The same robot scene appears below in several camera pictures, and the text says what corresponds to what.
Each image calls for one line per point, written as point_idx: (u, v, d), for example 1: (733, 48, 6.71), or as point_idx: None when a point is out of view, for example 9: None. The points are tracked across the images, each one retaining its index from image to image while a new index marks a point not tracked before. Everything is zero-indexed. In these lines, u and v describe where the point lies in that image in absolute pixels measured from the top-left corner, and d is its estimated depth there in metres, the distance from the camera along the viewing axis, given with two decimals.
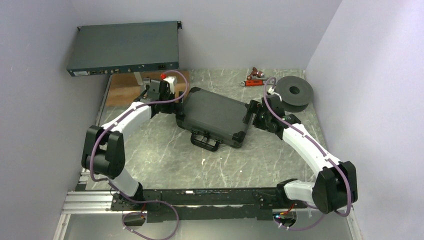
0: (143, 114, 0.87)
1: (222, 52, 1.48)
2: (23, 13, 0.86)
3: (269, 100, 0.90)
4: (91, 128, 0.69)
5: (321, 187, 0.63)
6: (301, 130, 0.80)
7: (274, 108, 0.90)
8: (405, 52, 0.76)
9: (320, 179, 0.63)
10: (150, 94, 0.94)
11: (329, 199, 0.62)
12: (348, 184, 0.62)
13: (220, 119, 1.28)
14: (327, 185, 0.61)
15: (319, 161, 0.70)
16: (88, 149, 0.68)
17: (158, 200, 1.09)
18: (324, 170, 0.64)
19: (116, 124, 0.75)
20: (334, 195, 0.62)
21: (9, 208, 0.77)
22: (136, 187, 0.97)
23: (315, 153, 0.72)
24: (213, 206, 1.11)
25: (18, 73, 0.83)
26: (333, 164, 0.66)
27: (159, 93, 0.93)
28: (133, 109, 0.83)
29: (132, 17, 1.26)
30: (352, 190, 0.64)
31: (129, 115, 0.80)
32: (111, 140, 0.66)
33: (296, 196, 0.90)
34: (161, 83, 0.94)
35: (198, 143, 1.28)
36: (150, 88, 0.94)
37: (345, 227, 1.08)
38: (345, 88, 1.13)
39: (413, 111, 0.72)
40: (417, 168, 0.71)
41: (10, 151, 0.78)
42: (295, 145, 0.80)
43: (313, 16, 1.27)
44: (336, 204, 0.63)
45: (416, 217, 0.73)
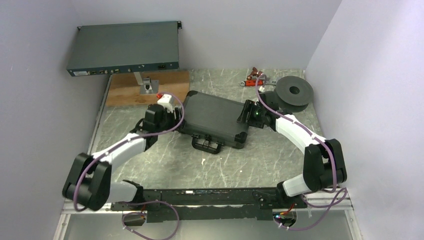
0: (136, 147, 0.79)
1: (222, 52, 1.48)
2: (24, 14, 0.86)
3: (264, 96, 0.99)
4: (79, 157, 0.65)
5: (308, 164, 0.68)
6: (290, 117, 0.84)
7: (268, 102, 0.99)
8: (404, 52, 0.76)
9: (306, 156, 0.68)
10: (145, 126, 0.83)
11: (317, 174, 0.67)
12: (333, 160, 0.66)
13: (222, 121, 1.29)
14: (313, 160, 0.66)
15: (306, 139, 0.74)
16: (72, 177, 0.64)
17: (159, 200, 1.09)
18: (310, 145, 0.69)
19: (106, 154, 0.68)
20: (321, 171, 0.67)
21: (9, 207, 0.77)
22: (132, 193, 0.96)
23: (303, 135, 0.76)
24: (213, 206, 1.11)
25: (18, 73, 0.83)
26: (320, 141, 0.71)
27: (154, 124, 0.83)
28: (127, 140, 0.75)
29: (132, 17, 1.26)
30: (341, 167, 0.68)
31: (122, 146, 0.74)
32: (99, 171, 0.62)
33: (295, 191, 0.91)
34: (157, 113, 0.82)
35: (200, 147, 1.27)
36: (145, 119, 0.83)
37: (345, 227, 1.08)
38: (345, 88, 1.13)
39: (413, 111, 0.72)
40: (416, 168, 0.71)
41: (10, 151, 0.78)
42: (288, 132, 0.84)
43: (313, 16, 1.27)
44: (325, 179, 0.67)
45: (415, 217, 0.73)
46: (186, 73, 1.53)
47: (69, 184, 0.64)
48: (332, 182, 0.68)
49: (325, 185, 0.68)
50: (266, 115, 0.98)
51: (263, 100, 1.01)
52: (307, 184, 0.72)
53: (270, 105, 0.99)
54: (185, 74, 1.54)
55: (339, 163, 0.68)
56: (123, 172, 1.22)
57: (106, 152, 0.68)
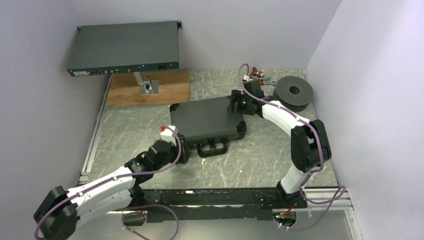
0: (122, 186, 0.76)
1: (221, 52, 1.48)
2: (24, 14, 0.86)
3: (249, 85, 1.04)
4: (54, 191, 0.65)
5: (296, 145, 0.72)
6: (276, 103, 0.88)
7: (254, 90, 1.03)
8: (404, 52, 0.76)
9: (294, 137, 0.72)
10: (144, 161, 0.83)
11: (303, 153, 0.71)
12: (318, 139, 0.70)
13: (218, 118, 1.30)
14: (298, 139, 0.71)
15: (291, 122, 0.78)
16: (44, 208, 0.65)
17: (158, 203, 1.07)
18: (296, 127, 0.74)
19: (81, 194, 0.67)
20: (306, 149, 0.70)
21: (9, 208, 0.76)
22: (127, 201, 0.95)
23: (288, 118, 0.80)
24: (213, 206, 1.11)
25: (18, 73, 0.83)
26: (305, 122, 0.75)
27: (152, 162, 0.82)
28: (111, 178, 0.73)
29: (132, 17, 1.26)
30: (325, 145, 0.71)
31: (104, 185, 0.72)
32: (62, 216, 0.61)
33: (295, 187, 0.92)
34: (158, 152, 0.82)
35: (208, 154, 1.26)
36: (147, 154, 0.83)
37: (345, 227, 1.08)
38: (345, 88, 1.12)
39: (413, 111, 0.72)
40: (416, 168, 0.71)
41: (10, 151, 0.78)
42: (274, 117, 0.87)
43: (313, 16, 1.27)
44: (311, 158, 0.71)
45: (415, 217, 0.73)
46: (186, 73, 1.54)
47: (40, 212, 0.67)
48: (319, 161, 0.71)
49: (312, 164, 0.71)
50: (253, 102, 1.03)
51: (249, 89, 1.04)
52: (297, 164, 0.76)
53: (255, 93, 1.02)
54: (185, 74, 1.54)
55: (323, 142, 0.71)
56: None
57: (80, 193, 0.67)
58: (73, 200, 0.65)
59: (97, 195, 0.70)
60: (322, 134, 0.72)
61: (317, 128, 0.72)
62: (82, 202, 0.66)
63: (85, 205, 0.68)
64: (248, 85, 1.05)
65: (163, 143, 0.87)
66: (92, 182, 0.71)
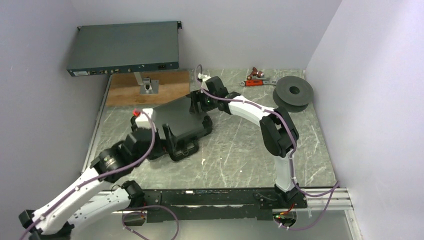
0: (93, 192, 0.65)
1: (222, 52, 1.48)
2: (24, 14, 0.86)
3: (212, 84, 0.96)
4: (21, 216, 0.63)
5: (265, 133, 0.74)
6: (239, 98, 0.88)
7: (217, 89, 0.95)
8: (404, 52, 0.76)
9: (261, 125, 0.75)
10: (121, 153, 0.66)
11: (273, 138, 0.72)
12: (283, 122, 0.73)
13: (190, 115, 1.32)
14: (266, 127, 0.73)
15: (258, 115, 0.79)
16: None
17: (158, 204, 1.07)
18: (262, 117, 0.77)
19: (42, 218, 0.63)
20: (275, 133, 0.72)
21: (9, 207, 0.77)
22: (127, 203, 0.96)
23: (254, 110, 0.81)
24: (213, 206, 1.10)
25: (18, 73, 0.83)
26: (270, 111, 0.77)
27: (131, 154, 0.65)
28: (73, 191, 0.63)
29: (132, 17, 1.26)
30: (292, 127, 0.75)
31: (68, 199, 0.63)
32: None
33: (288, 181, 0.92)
34: (138, 141, 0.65)
35: (180, 158, 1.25)
36: (124, 144, 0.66)
37: (345, 227, 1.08)
38: (345, 88, 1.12)
39: (413, 111, 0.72)
40: (416, 168, 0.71)
41: (10, 151, 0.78)
42: (240, 112, 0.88)
43: (313, 15, 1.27)
44: (282, 142, 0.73)
45: (415, 217, 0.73)
46: (186, 73, 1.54)
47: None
48: (290, 141, 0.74)
49: (285, 147, 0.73)
50: (217, 101, 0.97)
51: (212, 88, 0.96)
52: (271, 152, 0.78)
53: (219, 92, 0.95)
54: (185, 74, 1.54)
55: (290, 124, 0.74)
56: None
57: (41, 217, 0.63)
58: (38, 225, 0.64)
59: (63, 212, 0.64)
60: (287, 118, 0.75)
61: (281, 113, 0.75)
62: (48, 224, 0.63)
63: (58, 222, 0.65)
64: (211, 84, 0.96)
65: (143, 132, 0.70)
66: (54, 199, 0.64)
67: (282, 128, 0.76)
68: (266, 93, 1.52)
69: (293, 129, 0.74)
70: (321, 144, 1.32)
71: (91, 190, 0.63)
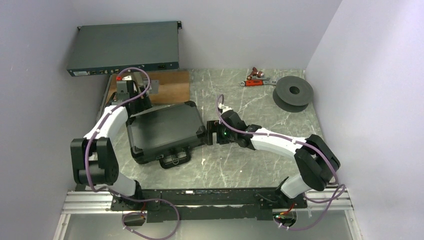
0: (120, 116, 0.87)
1: (222, 52, 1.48)
2: (24, 14, 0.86)
3: (229, 119, 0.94)
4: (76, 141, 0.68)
5: (304, 167, 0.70)
6: (263, 132, 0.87)
7: (235, 124, 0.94)
8: (405, 53, 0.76)
9: (298, 161, 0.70)
10: (120, 96, 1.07)
11: (315, 173, 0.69)
12: (322, 153, 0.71)
13: (184, 119, 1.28)
14: (307, 163, 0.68)
15: (290, 148, 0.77)
16: (78, 164, 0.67)
17: (159, 199, 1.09)
18: (298, 151, 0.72)
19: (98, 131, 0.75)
20: (317, 168, 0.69)
21: (9, 207, 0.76)
22: (134, 187, 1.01)
23: (284, 142, 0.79)
24: (213, 206, 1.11)
25: (18, 73, 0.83)
26: (303, 143, 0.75)
27: (128, 92, 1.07)
28: (109, 114, 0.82)
29: (132, 17, 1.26)
30: (330, 156, 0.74)
31: (107, 120, 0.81)
32: (102, 147, 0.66)
33: (296, 191, 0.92)
34: (127, 83, 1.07)
35: (170, 166, 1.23)
36: (118, 90, 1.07)
37: (345, 227, 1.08)
38: (345, 88, 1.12)
39: (414, 111, 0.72)
40: (417, 167, 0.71)
41: (10, 150, 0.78)
42: (267, 146, 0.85)
43: (313, 16, 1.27)
44: (324, 175, 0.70)
45: (415, 217, 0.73)
46: (186, 73, 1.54)
47: (78, 171, 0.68)
48: (330, 172, 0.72)
49: (326, 179, 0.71)
50: (238, 137, 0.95)
51: (229, 124, 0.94)
52: (308, 185, 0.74)
53: (237, 126, 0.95)
54: (185, 75, 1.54)
55: (328, 153, 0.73)
56: (123, 172, 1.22)
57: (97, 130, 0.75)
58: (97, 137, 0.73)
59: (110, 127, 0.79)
60: (322, 147, 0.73)
61: (316, 143, 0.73)
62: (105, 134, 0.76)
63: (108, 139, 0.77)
64: (228, 119, 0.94)
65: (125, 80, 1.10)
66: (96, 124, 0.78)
67: (319, 159, 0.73)
68: (266, 93, 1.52)
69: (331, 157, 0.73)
70: None
71: (120, 113, 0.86)
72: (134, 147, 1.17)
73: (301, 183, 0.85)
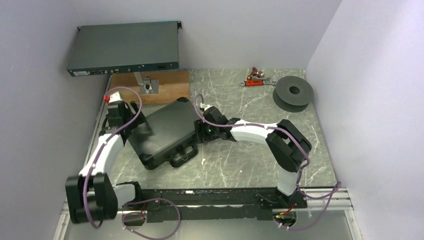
0: (117, 145, 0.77)
1: (221, 52, 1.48)
2: (24, 14, 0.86)
3: (210, 115, 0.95)
4: (70, 181, 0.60)
5: (275, 149, 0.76)
6: (240, 122, 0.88)
7: (217, 119, 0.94)
8: (404, 52, 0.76)
9: (269, 143, 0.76)
10: (113, 122, 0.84)
11: (285, 154, 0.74)
12: (291, 136, 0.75)
13: (184, 117, 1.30)
14: (275, 144, 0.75)
15: (262, 133, 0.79)
16: (74, 204, 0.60)
17: (158, 198, 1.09)
18: (268, 134, 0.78)
19: (94, 166, 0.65)
20: (286, 149, 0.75)
21: (8, 207, 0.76)
22: (134, 193, 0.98)
23: (258, 130, 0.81)
24: (213, 206, 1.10)
25: (18, 73, 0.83)
26: (274, 128, 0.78)
27: (121, 117, 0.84)
28: (104, 144, 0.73)
29: (132, 17, 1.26)
30: (302, 138, 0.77)
31: (103, 151, 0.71)
32: (100, 183, 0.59)
33: (292, 187, 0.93)
34: (119, 105, 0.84)
35: (181, 163, 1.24)
36: (109, 116, 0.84)
37: (345, 227, 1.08)
38: (345, 88, 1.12)
39: (414, 111, 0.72)
40: (417, 167, 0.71)
41: (10, 150, 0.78)
42: (245, 136, 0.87)
43: (313, 16, 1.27)
44: (295, 156, 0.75)
45: (416, 217, 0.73)
46: (186, 73, 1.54)
47: (74, 211, 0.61)
48: (303, 154, 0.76)
49: (299, 160, 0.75)
50: (219, 131, 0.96)
51: (211, 119, 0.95)
52: (284, 167, 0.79)
53: (219, 121, 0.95)
54: (185, 75, 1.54)
55: (299, 136, 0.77)
56: (123, 173, 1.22)
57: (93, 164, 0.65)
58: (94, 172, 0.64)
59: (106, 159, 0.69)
60: (293, 130, 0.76)
61: (286, 126, 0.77)
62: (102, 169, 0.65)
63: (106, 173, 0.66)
64: (209, 115, 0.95)
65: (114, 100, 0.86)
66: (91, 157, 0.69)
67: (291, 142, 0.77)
68: (266, 93, 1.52)
69: (302, 139, 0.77)
70: (321, 144, 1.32)
71: (116, 141, 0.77)
72: (144, 154, 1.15)
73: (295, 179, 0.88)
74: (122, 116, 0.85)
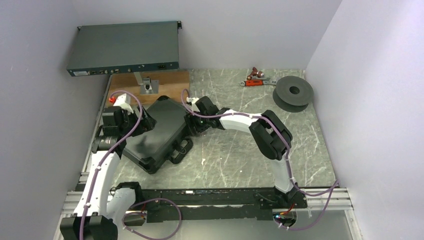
0: (112, 167, 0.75)
1: (222, 52, 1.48)
2: (24, 14, 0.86)
3: (201, 104, 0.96)
4: (65, 225, 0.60)
5: (257, 137, 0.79)
6: (228, 112, 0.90)
7: (207, 108, 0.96)
8: (404, 52, 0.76)
9: (252, 131, 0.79)
10: (107, 132, 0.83)
11: (265, 141, 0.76)
12: (272, 124, 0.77)
13: (175, 113, 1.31)
14: (257, 132, 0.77)
15: (246, 121, 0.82)
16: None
17: (158, 198, 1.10)
18: (252, 122, 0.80)
19: (89, 204, 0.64)
20: (268, 137, 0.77)
21: (8, 207, 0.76)
22: (133, 196, 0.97)
23: (243, 119, 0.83)
24: (213, 206, 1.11)
25: (18, 73, 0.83)
26: (258, 116, 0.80)
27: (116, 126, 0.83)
28: (97, 170, 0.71)
29: (132, 17, 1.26)
30: (283, 128, 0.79)
31: (98, 179, 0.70)
32: (97, 226, 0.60)
33: (283, 183, 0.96)
34: (115, 113, 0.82)
35: (181, 157, 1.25)
36: (104, 125, 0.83)
37: (345, 227, 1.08)
38: (345, 88, 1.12)
39: (414, 112, 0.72)
40: (417, 167, 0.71)
41: (10, 150, 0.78)
42: (233, 125, 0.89)
43: (313, 16, 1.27)
44: (276, 144, 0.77)
45: (416, 217, 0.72)
46: (186, 73, 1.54)
47: None
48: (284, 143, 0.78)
49: (279, 148, 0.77)
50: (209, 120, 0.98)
51: (202, 107, 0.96)
52: (267, 155, 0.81)
53: (209, 110, 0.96)
54: (185, 74, 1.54)
55: (281, 126, 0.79)
56: (123, 173, 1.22)
57: (87, 203, 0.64)
58: (89, 212, 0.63)
59: (101, 192, 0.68)
60: (275, 120, 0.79)
61: (269, 116, 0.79)
62: (97, 206, 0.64)
63: (102, 207, 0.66)
64: (201, 104, 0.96)
65: (111, 109, 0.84)
66: (85, 191, 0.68)
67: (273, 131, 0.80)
68: (266, 93, 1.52)
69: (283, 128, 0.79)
70: (321, 144, 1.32)
71: (110, 163, 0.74)
72: (143, 159, 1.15)
73: (285, 174, 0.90)
74: (118, 124, 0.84)
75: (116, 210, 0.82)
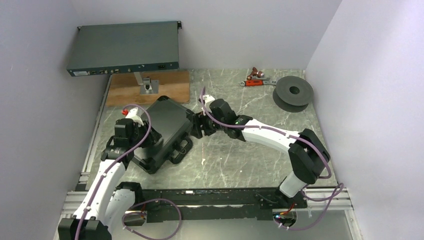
0: (116, 175, 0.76)
1: (222, 52, 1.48)
2: (24, 13, 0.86)
3: (220, 110, 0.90)
4: (62, 225, 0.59)
5: (297, 161, 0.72)
6: (254, 124, 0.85)
7: (226, 115, 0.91)
8: (403, 53, 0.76)
9: (291, 154, 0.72)
10: (118, 142, 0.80)
11: (307, 167, 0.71)
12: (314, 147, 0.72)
13: (174, 113, 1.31)
14: (300, 157, 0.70)
15: (283, 141, 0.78)
16: None
17: (159, 198, 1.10)
18: (292, 145, 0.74)
19: (89, 208, 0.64)
20: (309, 162, 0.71)
21: (8, 207, 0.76)
22: (133, 197, 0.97)
23: (279, 138, 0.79)
24: (213, 206, 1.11)
25: (18, 73, 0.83)
26: (296, 137, 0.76)
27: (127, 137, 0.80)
28: (103, 176, 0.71)
29: (132, 17, 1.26)
30: (322, 150, 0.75)
31: (102, 185, 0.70)
32: (92, 230, 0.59)
33: (293, 189, 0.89)
34: (127, 126, 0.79)
35: (181, 157, 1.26)
36: (116, 136, 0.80)
37: (345, 227, 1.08)
38: (345, 88, 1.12)
39: (414, 112, 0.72)
40: (417, 167, 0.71)
41: (10, 150, 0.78)
42: (257, 138, 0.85)
43: (313, 16, 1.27)
44: (315, 168, 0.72)
45: (416, 217, 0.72)
46: (186, 73, 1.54)
47: None
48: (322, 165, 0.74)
49: (318, 171, 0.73)
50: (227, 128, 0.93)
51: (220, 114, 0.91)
52: (301, 177, 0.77)
53: (228, 118, 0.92)
54: (185, 75, 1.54)
55: (321, 147, 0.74)
56: None
57: (88, 206, 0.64)
58: (88, 215, 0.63)
59: (103, 198, 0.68)
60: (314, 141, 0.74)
61: (308, 136, 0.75)
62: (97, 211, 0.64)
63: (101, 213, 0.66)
64: (217, 109, 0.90)
65: (123, 120, 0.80)
66: (88, 194, 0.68)
67: (310, 153, 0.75)
68: (266, 93, 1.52)
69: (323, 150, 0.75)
70: None
71: (116, 172, 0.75)
72: (143, 159, 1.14)
73: (297, 180, 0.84)
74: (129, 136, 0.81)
75: (114, 214, 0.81)
